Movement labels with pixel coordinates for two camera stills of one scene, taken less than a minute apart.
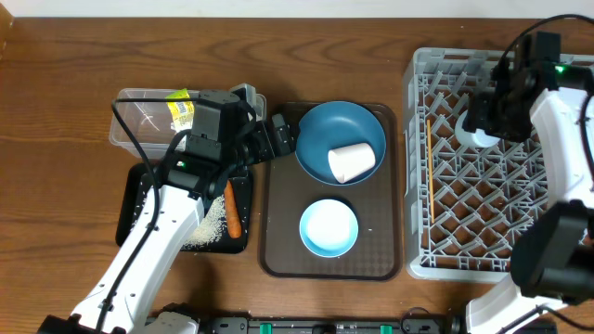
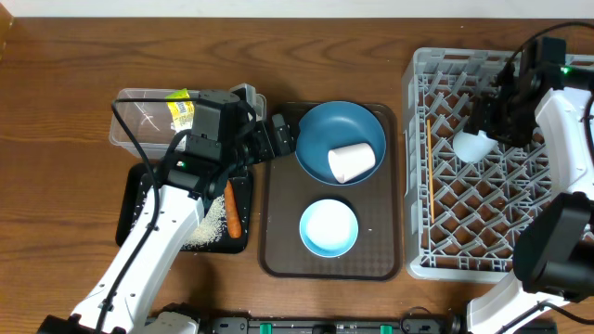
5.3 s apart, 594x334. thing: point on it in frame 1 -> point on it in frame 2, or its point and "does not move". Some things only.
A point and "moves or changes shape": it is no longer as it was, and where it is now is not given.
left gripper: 286,143 does not move
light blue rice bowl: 329,228 does not move
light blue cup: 478,139 moves or changes shape
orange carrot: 232,210 does not move
